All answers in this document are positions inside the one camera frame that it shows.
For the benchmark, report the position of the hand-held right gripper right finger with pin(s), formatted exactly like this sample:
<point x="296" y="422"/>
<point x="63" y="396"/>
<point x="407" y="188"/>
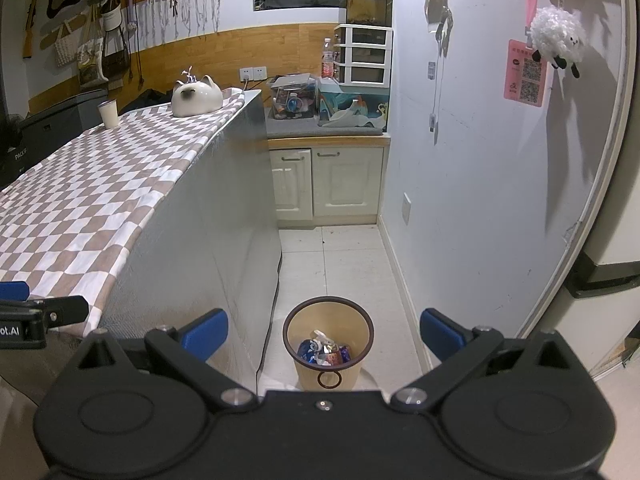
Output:
<point x="442" y="332"/>

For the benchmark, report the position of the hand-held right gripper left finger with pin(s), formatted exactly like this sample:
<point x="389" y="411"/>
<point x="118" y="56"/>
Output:
<point x="205" y="335"/>

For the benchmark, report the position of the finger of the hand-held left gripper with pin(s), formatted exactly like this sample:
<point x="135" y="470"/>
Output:
<point x="12" y="291"/>
<point x="65" y="310"/>

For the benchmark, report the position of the beige trash bin brown rim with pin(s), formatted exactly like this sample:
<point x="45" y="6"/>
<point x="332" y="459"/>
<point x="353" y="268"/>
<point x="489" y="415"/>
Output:
<point x="345" y="321"/>

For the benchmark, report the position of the dark shoulder bag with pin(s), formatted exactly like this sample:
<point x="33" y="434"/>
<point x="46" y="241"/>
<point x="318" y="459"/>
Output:
<point x="117" y="60"/>

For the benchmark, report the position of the silver panelled table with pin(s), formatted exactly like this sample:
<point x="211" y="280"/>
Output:
<point x="200" y="235"/>

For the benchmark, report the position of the red snack packet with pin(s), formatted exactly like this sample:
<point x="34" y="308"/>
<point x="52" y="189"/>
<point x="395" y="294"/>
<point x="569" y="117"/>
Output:
<point x="332" y="357"/>

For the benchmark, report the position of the crumpled white tissue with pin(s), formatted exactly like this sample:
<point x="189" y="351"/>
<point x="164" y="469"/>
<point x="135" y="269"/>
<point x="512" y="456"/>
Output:
<point x="321" y="336"/>

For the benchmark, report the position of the black printed case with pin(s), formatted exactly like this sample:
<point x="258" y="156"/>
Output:
<point x="15" y="165"/>

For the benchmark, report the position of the brown white checkered tablecloth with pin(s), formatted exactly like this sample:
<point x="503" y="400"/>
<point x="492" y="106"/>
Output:
<point x="100" y="185"/>

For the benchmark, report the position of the black storage box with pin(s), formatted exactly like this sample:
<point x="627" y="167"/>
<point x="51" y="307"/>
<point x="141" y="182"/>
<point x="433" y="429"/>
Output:
<point x="55" y="120"/>

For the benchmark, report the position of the white floor cabinet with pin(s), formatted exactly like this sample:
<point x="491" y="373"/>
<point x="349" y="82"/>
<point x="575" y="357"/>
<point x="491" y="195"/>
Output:
<point x="345" y="185"/>

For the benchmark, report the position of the white refrigerator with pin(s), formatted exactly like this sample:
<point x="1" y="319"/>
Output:
<point x="610" y="240"/>

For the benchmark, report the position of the white cup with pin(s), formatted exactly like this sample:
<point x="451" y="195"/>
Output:
<point x="108" y="114"/>

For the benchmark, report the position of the black bag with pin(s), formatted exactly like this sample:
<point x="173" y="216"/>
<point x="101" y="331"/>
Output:
<point x="150" y="99"/>

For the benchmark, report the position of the white cat-shaped ceramic pot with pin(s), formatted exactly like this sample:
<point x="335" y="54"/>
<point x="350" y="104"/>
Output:
<point x="197" y="100"/>

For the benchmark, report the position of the beige tote bag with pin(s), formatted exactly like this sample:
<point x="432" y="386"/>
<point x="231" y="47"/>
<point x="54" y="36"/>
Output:
<point x="90" y="60"/>

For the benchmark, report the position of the teal printed box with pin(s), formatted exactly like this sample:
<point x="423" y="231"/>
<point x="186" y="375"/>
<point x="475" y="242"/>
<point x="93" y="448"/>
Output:
<point x="350" y="102"/>

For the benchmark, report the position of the clear plastic storage box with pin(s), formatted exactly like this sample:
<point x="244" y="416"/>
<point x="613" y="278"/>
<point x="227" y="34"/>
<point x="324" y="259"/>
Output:
<point x="292" y="102"/>

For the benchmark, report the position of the checkered tote bag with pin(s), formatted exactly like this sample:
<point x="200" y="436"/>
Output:
<point x="64" y="46"/>

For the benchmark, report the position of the pink card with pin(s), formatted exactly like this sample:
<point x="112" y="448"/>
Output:
<point x="520" y="75"/>

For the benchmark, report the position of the brown toy rifle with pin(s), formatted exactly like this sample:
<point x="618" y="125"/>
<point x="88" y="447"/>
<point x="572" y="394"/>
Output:
<point x="31" y="15"/>

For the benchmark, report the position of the white plastic drawer unit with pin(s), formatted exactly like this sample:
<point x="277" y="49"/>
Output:
<point x="362" y="55"/>

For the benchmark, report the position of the clear water bottle red label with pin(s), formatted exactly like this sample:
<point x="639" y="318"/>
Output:
<point x="327" y="60"/>

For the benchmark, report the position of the white plush sheep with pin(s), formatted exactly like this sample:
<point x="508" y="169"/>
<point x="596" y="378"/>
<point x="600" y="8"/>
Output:
<point x="555" y="35"/>

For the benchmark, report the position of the glass fish tank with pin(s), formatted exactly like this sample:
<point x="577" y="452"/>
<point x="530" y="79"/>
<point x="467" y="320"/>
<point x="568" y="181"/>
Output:
<point x="365" y="10"/>

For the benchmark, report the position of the white single wall socket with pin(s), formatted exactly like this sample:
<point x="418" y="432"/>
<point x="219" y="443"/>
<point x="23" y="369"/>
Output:
<point x="406" y="207"/>

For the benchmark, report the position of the white double wall socket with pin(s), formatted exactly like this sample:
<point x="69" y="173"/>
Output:
<point x="252" y="73"/>

